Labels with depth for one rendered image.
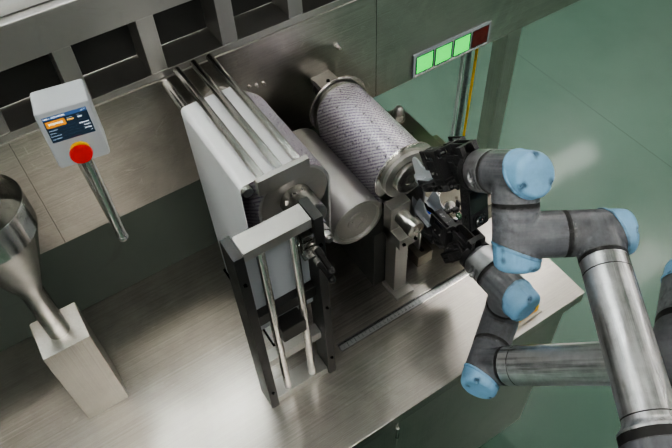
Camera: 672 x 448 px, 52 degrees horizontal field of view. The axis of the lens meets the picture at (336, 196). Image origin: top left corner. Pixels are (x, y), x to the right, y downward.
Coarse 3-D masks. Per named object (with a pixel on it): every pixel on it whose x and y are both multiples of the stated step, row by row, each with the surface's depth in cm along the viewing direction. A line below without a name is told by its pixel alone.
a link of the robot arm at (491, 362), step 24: (480, 336) 138; (480, 360) 133; (504, 360) 129; (528, 360) 125; (552, 360) 122; (576, 360) 119; (600, 360) 115; (480, 384) 131; (504, 384) 131; (528, 384) 127; (552, 384) 124; (576, 384) 120; (600, 384) 117
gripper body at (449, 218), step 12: (456, 204) 146; (432, 216) 143; (444, 216) 143; (456, 216) 144; (432, 228) 147; (444, 228) 141; (456, 228) 142; (444, 240) 143; (456, 240) 143; (468, 240) 138; (480, 240) 139; (468, 252) 139
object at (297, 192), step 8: (304, 184) 123; (288, 192) 122; (296, 192) 121; (304, 192) 121; (312, 192) 122; (288, 200) 121; (296, 200) 120; (312, 200) 120; (288, 208) 121; (320, 208) 121
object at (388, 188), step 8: (408, 152) 135; (416, 152) 135; (400, 160) 134; (408, 160) 135; (392, 168) 134; (384, 176) 135; (392, 176) 135; (384, 184) 136; (392, 192) 139; (400, 192) 141; (408, 192) 143
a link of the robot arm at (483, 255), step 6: (480, 246) 139; (486, 246) 139; (474, 252) 138; (480, 252) 138; (486, 252) 138; (492, 252) 138; (468, 258) 139; (474, 258) 138; (480, 258) 137; (486, 258) 137; (492, 258) 137; (468, 264) 139; (474, 264) 138; (480, 264) 137; (486, 264) 136; (468, 270) 139; (474, 270) 138; (480, 270) 137; (474, 276) 139
